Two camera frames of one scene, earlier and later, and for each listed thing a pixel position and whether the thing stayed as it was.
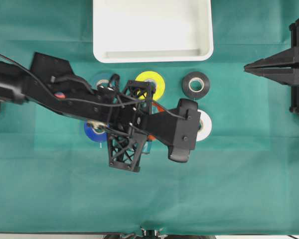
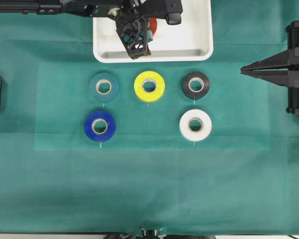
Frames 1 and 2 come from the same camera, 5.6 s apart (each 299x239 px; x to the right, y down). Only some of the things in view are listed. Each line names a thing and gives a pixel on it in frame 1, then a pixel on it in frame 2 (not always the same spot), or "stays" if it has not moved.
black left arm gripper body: [122, 115] -> [127, 10]
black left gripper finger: [125, 151] -> [133, 32]
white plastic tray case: [152, 31] stays
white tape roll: [204, 125] stays
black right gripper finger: [284, 59] stays
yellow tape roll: [158, 79] stays
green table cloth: [251, 176] stays
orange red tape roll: [151, 136] -> [153, 25]
